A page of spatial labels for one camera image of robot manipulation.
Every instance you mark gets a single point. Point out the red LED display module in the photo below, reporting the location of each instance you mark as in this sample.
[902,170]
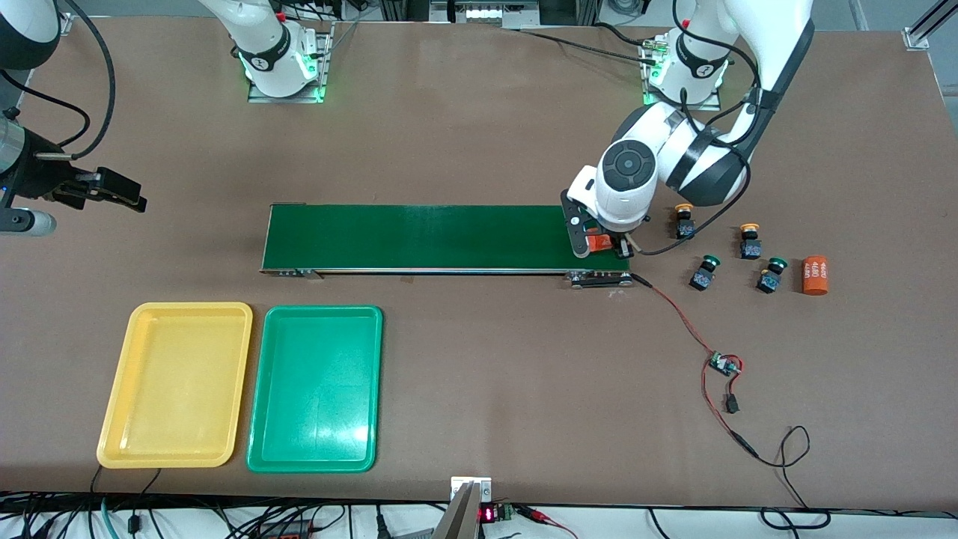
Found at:
[488,514]

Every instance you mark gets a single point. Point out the yellow push button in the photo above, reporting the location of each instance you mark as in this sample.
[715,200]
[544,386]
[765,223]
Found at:
[685,227]
[751,247]

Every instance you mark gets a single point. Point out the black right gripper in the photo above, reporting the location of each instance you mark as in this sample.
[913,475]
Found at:
[37,178]

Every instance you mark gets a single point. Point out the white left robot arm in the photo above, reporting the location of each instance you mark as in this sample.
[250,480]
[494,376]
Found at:
[778,37]

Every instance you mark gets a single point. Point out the orange 4680 cylinder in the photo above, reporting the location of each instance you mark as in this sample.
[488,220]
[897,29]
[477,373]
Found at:
[815,275]
[599,244]

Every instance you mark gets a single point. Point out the green plastic tray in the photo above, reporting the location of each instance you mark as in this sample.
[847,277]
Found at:
[314,404]

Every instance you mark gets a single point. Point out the yellow plastic tray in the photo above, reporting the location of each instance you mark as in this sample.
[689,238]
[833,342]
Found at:
[176,382]

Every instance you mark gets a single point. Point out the small green circuit board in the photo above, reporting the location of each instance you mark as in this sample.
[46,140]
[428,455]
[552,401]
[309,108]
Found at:
[723,364]

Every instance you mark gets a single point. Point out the green conveyor belt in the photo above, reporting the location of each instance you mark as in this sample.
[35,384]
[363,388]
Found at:
[449,236]

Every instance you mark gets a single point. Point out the green push button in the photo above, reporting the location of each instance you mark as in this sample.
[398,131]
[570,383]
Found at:
[701,279]
[768,281]

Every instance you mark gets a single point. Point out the equipment rack behind table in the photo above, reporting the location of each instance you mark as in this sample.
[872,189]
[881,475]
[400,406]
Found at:
[486,13]

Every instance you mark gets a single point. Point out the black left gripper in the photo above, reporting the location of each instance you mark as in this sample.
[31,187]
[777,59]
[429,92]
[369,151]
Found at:
[620,243]

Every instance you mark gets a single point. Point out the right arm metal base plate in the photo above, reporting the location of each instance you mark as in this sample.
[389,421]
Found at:
[322,82]

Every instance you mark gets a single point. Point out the small black plug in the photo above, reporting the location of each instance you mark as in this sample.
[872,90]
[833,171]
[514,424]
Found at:
[731,405]

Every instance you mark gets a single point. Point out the red clip lead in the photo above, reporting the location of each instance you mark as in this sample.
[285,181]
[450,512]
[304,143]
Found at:
[542,516]

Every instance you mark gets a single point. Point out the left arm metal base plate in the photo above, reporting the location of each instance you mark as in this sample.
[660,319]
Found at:
[711,105]

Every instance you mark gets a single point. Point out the grey mount bar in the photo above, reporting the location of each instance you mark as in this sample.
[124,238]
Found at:
[456,520]

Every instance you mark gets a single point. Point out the silver mount bracket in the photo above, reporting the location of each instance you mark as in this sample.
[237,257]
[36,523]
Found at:
[483,486]

